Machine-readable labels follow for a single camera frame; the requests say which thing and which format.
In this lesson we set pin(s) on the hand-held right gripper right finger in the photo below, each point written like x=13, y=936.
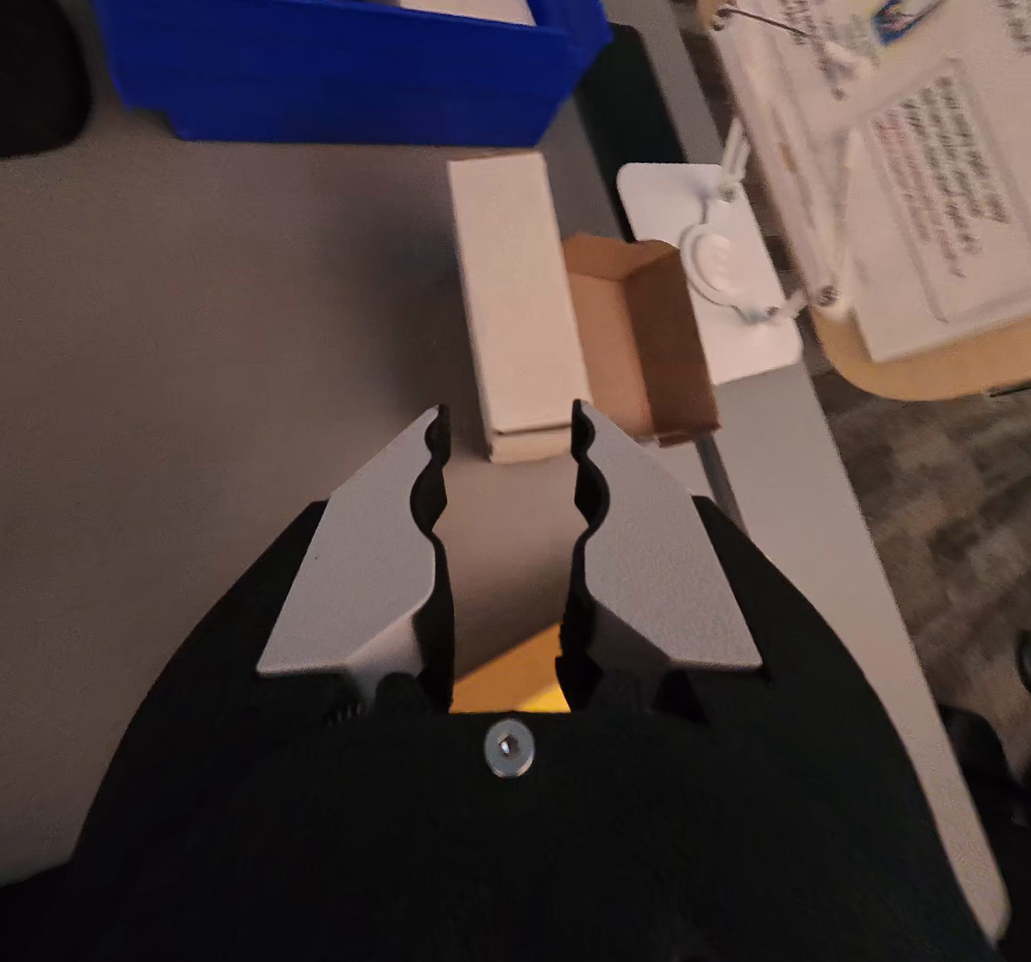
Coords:
x=668, y=583

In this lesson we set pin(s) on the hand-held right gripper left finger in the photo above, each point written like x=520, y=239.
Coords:
x=362, y=583

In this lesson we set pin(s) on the blue plastic bin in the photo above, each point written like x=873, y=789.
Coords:
x=322, y=68

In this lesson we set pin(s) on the yellow plastic bin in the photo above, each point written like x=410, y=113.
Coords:
x=507, y=672

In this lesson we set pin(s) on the black cushion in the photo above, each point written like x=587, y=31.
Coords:
x=36, y=60

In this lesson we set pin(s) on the white metal plate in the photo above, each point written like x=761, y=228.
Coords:
x=660, y=205

